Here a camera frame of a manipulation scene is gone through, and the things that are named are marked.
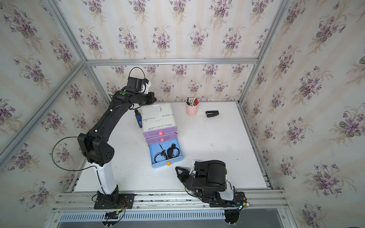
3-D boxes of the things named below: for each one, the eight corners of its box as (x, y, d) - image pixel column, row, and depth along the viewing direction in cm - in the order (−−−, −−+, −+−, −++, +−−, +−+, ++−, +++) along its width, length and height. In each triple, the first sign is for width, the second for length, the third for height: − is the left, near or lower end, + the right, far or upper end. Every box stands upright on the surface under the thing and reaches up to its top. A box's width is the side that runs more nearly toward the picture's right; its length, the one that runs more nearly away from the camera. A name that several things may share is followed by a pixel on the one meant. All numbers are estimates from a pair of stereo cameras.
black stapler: (207, 117, 112) (207, 115, 110) (205, 113, 115) (205, 111, 114) (219, 115, 113) (220, 114, 112) (217, 111, 117) (217, 109, 115)
